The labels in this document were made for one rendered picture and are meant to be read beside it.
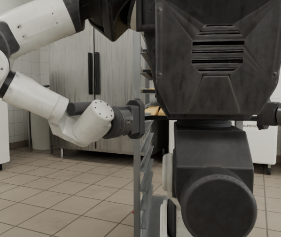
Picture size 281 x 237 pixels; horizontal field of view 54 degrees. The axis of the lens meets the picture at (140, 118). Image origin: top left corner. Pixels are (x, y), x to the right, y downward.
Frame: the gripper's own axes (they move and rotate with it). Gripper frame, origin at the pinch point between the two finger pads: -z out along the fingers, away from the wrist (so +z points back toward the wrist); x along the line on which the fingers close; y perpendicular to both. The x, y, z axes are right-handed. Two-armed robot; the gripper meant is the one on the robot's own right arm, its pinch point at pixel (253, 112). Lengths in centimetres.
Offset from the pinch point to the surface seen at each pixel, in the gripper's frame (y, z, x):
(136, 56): 23, -43, 24
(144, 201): 14, -48, -47
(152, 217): -1, -58, -64
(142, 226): 21, -41, -56
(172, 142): -130, -169, -52
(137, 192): 24, -42, -38
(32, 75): -54, -424, 35
